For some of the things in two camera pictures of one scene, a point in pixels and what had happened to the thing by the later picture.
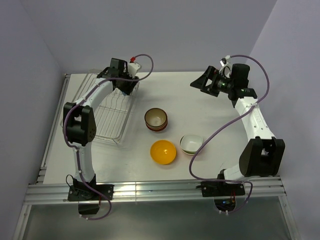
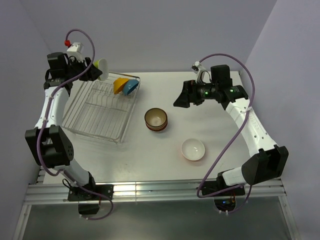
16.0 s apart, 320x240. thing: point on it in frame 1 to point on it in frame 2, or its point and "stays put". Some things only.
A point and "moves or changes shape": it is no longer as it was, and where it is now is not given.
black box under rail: x=88 y=208 stays put
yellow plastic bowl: x=163 y=152 moves or changes shape
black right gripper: x=213 y=74 to x=189 y=94
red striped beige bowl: x=156 y=119 stays put
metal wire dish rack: x=113 y=113 stays put
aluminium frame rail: x=132 y=191 stays put
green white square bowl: x=190 y=144 to x=102 y=64
